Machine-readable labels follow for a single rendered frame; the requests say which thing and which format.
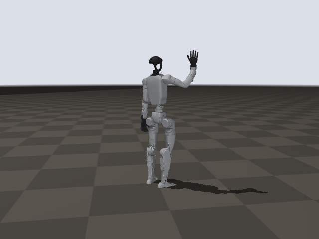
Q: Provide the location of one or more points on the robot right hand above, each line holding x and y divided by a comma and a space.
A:
193, 59

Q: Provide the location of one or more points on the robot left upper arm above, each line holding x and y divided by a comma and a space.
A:
145, 92

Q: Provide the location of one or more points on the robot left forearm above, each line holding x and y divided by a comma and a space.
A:
144, 109

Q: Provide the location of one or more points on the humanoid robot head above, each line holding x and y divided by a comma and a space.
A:
155, 60

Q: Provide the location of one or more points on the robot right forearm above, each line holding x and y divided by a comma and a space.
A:
192, 74

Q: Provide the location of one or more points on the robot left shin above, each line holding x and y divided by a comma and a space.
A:
150, 163

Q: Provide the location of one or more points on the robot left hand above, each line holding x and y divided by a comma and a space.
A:
143, 124

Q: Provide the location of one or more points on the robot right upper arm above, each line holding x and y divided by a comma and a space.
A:
169, 79

